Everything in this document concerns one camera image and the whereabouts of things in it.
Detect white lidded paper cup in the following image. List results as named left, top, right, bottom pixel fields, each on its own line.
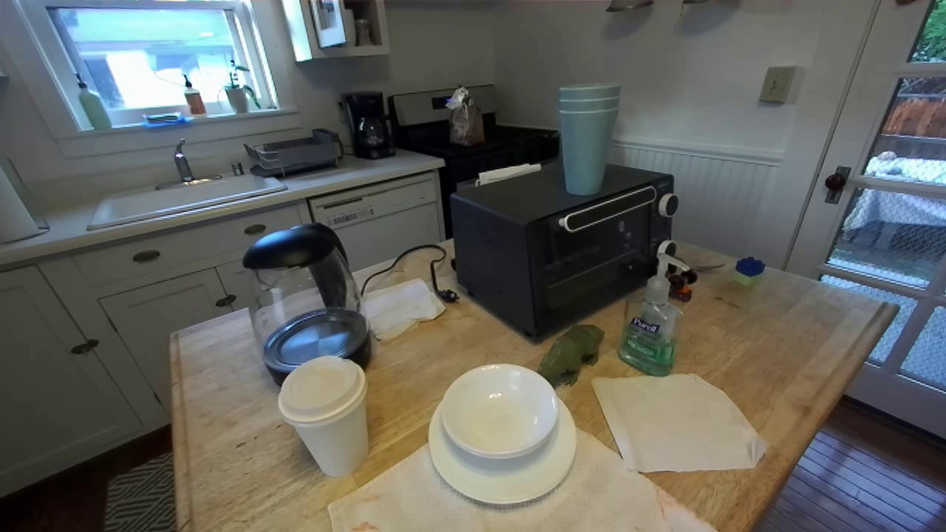
left=275, top=353, right=371, bottom=481

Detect black toaster oven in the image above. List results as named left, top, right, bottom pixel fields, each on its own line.
left=448, top=159, right=683, bottom=342

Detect small white cloth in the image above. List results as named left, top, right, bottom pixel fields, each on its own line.
left=356, top=274, right=448, bottom=347

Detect white dishwasher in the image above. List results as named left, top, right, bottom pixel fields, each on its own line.
left=308, top=172, right=447, bottom=274

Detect green sponge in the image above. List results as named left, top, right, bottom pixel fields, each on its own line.
left=535, top=323, right=608, bottom=391

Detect black steel oven range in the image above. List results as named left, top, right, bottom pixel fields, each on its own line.
left=383, top=82, right=560, bottom=240

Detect white ceramic bowl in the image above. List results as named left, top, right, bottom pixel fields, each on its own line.
left=436, top=361, right=560, bottom=466

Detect black glass electric kettle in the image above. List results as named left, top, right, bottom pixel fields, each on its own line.
left=240, top=223, right=374, bottom=387

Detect black coffee maker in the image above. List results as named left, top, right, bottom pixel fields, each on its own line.
left=340, top=88, right=399, bottom=162

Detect green hand soap dispenser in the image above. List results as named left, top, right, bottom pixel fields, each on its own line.
left=617, top=237, right=685, bottom=379

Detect grey dish rack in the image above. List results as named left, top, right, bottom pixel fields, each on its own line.
left=241, top=128, right=348, bottom=180

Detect white ceramic plate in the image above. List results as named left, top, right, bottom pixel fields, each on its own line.
left=424, top=397, right=580, bottom=508

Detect folded white napkin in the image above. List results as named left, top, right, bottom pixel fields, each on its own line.
left=587, top=370, right=770, bottom=477

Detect large white paper towel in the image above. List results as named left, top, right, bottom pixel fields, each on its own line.
left=325, top=425, right=717, bottom=532

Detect clear spray bottle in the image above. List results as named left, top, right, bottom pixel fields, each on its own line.
left=220, top=57, right=263, bottom=116

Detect white kitchen sink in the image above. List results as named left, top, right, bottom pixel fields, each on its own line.
left=86, top=172, right=290, bottom=234

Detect chrome sink faucet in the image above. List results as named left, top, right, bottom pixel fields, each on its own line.
left=170, top=138, right=197, bottom=187

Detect white wood-topped kitchen island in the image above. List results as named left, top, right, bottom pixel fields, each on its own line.
left=167, top=234, right=900, bottom=532

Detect orange soap bottle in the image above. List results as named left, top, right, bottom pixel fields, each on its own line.
left=180, top=72, right=209, bottom=119

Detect blue windowsill sponge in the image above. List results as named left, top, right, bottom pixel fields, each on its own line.
left=139, top=109, right=192, bottom=134

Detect kitchen window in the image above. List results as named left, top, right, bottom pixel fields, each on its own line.
left=18, top=0, right=299, bottom=135

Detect white kitchen counter cabinets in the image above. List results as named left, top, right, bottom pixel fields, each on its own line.
left=0, top=146, right=448, bottom=499

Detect grey floor rug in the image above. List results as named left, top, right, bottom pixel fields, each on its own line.
left=101, top=449, right=180, bottom=532

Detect pale green soap bottle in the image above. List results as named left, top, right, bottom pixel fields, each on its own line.
left=73, top=72, right=115, bottom=134

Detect white glass-paned door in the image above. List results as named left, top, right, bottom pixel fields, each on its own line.
left=779, top=0, right=946, bottom=441

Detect black power cord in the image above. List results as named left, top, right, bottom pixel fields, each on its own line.
left=353, top=240, right=460, bottom=307

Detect white wall cabinet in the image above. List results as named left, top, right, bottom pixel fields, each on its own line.
left=278, top=0, right=393, bottom=66

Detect beige light switch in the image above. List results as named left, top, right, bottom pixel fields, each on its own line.
left=755, top=62, right=801, bottom=109

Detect dark door handle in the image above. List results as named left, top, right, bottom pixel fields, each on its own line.
left=822, top=162, right=853, bottom=208

